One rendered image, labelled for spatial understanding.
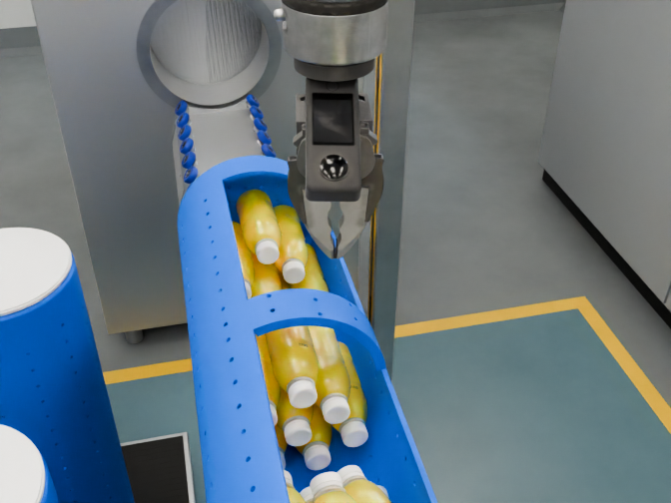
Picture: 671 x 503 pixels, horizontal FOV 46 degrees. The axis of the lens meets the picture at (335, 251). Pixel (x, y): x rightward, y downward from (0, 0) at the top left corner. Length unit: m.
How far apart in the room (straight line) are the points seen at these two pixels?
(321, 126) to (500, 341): 2.30
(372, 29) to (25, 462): 0.83
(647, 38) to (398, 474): 2.18
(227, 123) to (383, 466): 1.32
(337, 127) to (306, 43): 0.07
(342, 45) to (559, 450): 2.08
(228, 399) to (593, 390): 1.94
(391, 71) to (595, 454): 1.48
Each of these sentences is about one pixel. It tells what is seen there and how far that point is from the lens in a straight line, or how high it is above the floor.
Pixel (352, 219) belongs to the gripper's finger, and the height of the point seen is 1.52.
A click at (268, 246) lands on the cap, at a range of 1.34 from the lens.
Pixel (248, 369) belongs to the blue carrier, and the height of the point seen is 1.22.
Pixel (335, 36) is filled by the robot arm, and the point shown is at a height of 1.71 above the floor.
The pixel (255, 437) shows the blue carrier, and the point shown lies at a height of 1.21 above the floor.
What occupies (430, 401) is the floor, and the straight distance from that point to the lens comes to 2.67.
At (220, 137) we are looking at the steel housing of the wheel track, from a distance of 2.19.
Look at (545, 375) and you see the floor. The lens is 2.83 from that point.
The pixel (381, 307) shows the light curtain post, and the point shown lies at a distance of 1.96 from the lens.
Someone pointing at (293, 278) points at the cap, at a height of 1.09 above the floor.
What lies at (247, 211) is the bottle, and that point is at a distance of 1.43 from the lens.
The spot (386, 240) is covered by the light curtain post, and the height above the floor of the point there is 0.88.
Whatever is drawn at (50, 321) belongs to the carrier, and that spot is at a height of 0.97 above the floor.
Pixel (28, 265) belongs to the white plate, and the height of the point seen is 1.04.
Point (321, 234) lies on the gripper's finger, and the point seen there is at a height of 1.51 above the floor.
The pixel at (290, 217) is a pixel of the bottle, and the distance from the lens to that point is 1.48.
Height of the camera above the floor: 1.95
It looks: 36 degrees down
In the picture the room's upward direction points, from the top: straight up
